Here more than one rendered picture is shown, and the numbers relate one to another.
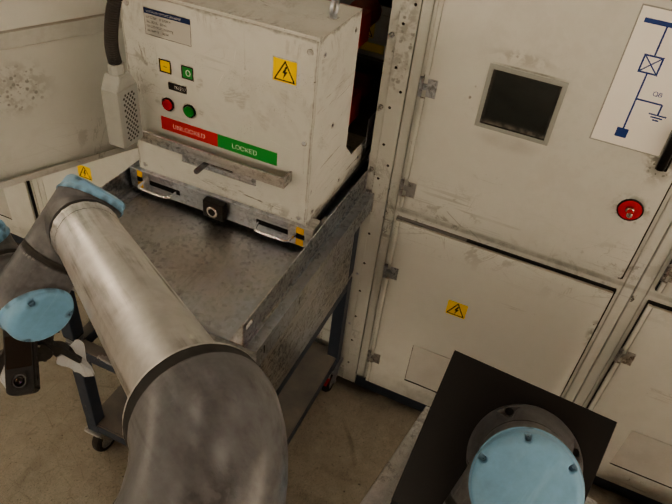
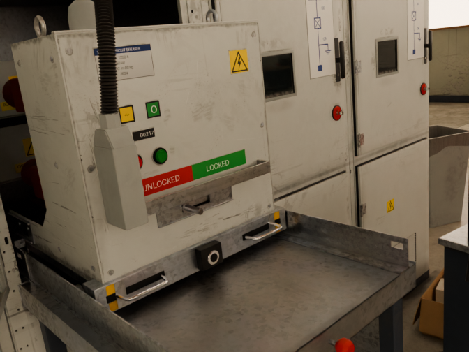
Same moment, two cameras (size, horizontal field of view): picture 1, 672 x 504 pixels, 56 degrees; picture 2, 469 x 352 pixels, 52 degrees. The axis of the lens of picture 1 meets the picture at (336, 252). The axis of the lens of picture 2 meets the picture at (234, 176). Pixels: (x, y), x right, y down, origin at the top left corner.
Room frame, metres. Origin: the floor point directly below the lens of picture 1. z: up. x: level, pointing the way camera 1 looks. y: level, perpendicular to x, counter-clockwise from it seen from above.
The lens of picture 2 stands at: (0.73, 1.14, 1.34)
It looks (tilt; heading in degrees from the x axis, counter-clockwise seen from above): 15 degrees down; 299
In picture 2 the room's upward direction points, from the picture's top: 6 degrees counter-clockwise
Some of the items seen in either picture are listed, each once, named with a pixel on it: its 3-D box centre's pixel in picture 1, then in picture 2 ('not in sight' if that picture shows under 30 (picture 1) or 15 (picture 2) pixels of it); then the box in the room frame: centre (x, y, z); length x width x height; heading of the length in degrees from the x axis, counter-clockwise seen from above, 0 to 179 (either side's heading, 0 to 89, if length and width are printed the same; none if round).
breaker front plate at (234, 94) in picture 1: (216, 116); (189, 144); (1.30, 0.31, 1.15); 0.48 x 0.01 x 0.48; 70
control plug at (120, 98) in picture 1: (122, 107); (118, 176); (1.30, 0.53, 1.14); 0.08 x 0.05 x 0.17; 160
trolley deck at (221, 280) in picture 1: (217, 229); (209, 284); (1.29, 0.32, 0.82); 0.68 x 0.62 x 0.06; 160
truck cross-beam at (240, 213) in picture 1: (222, 202); (199, 251); (1.31, 0.31, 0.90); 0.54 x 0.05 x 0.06; 70
